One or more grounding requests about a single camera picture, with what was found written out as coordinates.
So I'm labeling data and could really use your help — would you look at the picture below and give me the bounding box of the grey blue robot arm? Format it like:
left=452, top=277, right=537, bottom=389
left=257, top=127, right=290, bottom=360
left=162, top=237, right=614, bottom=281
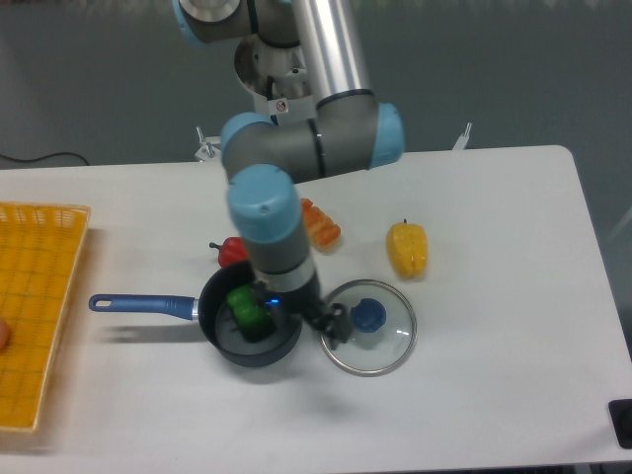
left=173, top=1, right=405, bottom=344

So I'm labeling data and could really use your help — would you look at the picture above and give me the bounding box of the dark pot with blue handle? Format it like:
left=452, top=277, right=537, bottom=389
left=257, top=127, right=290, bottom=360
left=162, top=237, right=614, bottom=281
left=88, top=261, right=302, bottom=367

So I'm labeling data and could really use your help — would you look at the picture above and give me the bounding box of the black device at table edge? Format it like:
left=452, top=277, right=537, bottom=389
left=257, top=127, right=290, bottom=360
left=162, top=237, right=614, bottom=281
left=608, top=399, right=632, bottom=449

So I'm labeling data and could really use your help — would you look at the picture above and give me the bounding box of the green bell pepper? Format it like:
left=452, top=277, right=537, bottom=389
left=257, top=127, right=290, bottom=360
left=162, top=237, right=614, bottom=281
left=225, top=285, right=277, bottom=343

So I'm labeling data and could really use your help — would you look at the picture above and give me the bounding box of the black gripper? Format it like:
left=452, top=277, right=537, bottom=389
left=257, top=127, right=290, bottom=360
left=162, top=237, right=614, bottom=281
left=254, top=274, right=351, bottom=350

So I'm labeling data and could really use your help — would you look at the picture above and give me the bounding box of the glass lid with blue knob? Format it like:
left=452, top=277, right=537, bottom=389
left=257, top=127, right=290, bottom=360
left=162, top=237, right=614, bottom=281
left=320, top=279, right=418, bottom=376

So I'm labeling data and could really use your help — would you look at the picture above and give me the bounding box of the yellow woven basket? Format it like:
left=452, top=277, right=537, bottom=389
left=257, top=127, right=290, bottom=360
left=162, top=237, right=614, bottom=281
left=1, top=201, right=91, bottom=433

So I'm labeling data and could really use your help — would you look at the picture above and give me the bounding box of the orange bell pepper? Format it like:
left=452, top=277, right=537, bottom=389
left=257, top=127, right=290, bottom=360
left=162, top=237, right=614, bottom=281
left=301, top=197, right=342, bottom=253

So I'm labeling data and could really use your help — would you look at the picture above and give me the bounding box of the yellow bell pepper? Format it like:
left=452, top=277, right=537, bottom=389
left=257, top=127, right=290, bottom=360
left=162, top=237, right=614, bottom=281
left=385, top=219, right=429, bottom=279

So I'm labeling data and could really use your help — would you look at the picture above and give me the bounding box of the white table mounting bracket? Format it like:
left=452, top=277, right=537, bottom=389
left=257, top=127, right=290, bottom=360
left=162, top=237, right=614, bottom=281
left=195, top=126, right=221, bottom=162

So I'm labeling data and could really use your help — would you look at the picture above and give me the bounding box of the black cable on floor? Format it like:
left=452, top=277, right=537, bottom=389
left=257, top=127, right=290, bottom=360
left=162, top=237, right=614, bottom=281
left=0, top=151, right=91, bottom=165

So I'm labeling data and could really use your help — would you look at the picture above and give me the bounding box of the red bell pepper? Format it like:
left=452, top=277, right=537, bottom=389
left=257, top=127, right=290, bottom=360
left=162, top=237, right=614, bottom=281
left=208, top=236, right=249, bottom=268

